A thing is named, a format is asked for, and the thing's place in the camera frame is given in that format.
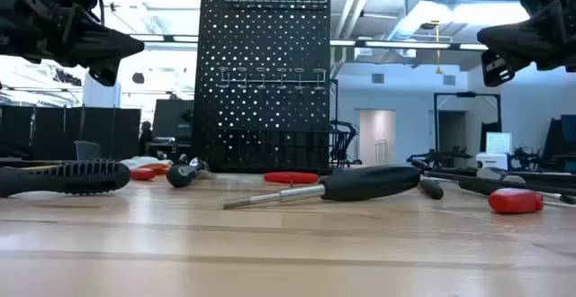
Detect black monitor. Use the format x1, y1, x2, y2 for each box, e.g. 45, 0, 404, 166
542, 114, 576, 173
151, 98, 195, 141

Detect black metal peg board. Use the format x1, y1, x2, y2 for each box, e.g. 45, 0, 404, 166
193, 0, 332, 172

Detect white door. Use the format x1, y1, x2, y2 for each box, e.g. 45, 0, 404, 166
358, 108, 397, 167

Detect silver screwdriver holder rail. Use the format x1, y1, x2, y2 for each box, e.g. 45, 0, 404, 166
223, 0, 329, 10

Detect large black-handled screwdriver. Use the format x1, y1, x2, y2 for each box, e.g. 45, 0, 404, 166
220, 165, 422, 211

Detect black rack frame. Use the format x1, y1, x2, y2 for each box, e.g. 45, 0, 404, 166
433, 91, 502, 154

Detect ribbed black-handled screwdriver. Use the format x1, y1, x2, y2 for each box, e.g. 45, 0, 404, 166
0, 158, 131, 198

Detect yellow hanging cord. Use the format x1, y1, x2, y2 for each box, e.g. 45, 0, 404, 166
432, 20, 445, 76

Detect black partition panels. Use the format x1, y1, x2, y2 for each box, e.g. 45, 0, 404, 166
0, 104, 141, 161

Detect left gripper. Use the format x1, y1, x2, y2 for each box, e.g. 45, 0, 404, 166
0, 0, 145, 87

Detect red-handled hex key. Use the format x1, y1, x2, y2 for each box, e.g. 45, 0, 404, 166
264, 172, 320, 185
130, 168, 157, 181
488, 187, 576, 214

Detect person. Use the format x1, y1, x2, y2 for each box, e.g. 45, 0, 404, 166
138, 120, 154, 157

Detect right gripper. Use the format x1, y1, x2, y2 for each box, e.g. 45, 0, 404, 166
477, 0, 576, 87

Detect black wire basket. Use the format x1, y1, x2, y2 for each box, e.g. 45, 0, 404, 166
213, 128, 350, 172

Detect white box device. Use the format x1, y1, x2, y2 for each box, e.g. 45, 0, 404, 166
475, 131, 513, 171

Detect silver ring hook rail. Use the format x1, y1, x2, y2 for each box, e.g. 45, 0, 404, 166
218, 67, 328, 91

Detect ceiling light strip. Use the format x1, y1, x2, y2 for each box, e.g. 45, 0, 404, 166
330, 39, 490, 50

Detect grey chair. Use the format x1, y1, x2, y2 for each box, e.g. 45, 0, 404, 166
74, 139, 103, 161

